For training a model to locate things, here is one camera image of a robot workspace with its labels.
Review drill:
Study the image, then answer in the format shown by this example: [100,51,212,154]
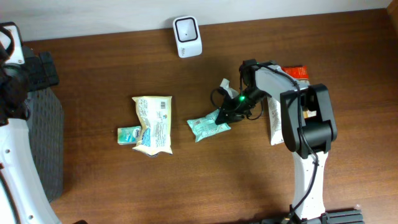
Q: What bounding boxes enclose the teal snack pouch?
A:
[187,110,231,142]

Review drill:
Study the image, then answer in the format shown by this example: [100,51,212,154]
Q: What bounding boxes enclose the cream snack bag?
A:
[132,96,173,156]

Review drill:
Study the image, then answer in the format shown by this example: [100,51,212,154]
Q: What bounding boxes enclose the grey plastic mesh basket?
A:
[27,88,64,202]

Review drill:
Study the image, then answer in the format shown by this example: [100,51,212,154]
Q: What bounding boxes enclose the white hair product tube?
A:
[267,98,284,146]

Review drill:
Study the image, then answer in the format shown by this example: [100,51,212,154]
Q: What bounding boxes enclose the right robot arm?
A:
[215,59,337,223]

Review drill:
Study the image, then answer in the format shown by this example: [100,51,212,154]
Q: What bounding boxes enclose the small teal tissue pack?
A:
[118,126,142,145]

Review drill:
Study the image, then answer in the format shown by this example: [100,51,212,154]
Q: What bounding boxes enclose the orange pasta packet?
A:
[282,65,317,118]

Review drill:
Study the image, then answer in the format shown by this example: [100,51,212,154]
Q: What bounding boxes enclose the white barcode scanner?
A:
[172,16,203,58]

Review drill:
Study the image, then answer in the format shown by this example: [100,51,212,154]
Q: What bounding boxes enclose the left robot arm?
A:
[1,22,60,223]

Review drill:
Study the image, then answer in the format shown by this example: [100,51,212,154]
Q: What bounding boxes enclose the black camera cable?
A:
[210,62,320,218]

